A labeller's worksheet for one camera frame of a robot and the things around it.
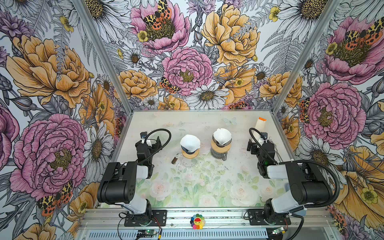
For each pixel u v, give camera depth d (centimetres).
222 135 89
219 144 86
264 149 72
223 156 88
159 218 74
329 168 60
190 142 85
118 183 46
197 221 72
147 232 71
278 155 97
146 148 72
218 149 88
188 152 85
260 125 104
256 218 74
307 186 47
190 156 84
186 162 94
